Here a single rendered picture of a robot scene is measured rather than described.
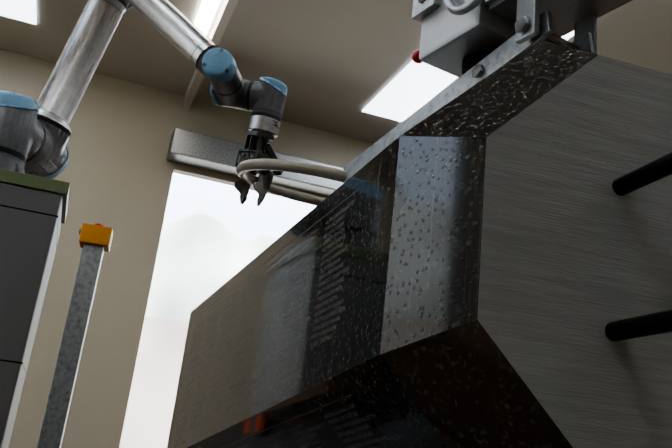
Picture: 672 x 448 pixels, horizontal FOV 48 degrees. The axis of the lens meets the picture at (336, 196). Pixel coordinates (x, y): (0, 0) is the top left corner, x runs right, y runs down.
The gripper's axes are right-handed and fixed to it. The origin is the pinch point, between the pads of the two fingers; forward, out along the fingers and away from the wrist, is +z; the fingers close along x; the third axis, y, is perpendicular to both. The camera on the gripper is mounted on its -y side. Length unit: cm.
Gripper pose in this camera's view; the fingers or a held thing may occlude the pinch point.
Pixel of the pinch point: (252, 201)
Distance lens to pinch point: 223.2
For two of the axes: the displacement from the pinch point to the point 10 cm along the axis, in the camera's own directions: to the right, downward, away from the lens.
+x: 8.6, 0.8, -5.1
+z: -2.0, 9.7, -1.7
